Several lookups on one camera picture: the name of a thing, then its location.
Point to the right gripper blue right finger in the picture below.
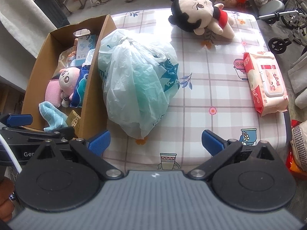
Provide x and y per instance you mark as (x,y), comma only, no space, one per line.
(212,142)

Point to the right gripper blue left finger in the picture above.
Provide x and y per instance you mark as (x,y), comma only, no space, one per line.
(99,143)

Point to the gold foil pack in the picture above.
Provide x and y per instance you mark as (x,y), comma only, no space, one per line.
(73,120)

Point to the teal checked cloth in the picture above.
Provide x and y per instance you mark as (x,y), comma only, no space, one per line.
(55,118)

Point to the blue tissue pack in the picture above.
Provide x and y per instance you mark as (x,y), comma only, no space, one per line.
(79,91)

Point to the pink knitted sponge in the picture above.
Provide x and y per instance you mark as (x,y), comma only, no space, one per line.
(53,93)

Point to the pink plush toy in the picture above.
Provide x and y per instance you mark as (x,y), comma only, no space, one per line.
(68,78)

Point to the blue bandage box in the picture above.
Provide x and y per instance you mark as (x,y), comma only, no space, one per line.
(84,45)

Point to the strawberry yogurt cup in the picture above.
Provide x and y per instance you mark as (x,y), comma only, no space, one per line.
(89,57)

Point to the cotton swab bag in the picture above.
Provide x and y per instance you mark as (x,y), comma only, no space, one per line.
(67,58)

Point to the person's hand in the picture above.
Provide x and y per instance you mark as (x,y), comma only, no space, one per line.
(6,205)

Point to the brown cardboard box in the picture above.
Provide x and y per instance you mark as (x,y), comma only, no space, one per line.
(93,111)

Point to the checked floral tablecloth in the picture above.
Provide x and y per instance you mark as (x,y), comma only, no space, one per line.
(214,95)

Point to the white teal plastic bag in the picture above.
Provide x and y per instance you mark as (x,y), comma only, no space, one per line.
(139,78)

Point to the pink wet wipes pack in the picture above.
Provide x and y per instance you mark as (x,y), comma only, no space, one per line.
(267,85)

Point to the white curtain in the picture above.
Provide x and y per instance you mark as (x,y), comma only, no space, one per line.
(27,23)

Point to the black haired plush doll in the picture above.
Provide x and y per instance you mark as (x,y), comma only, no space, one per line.
(195,16)

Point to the wheelchair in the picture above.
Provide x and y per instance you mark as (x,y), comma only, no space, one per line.
(292,13)

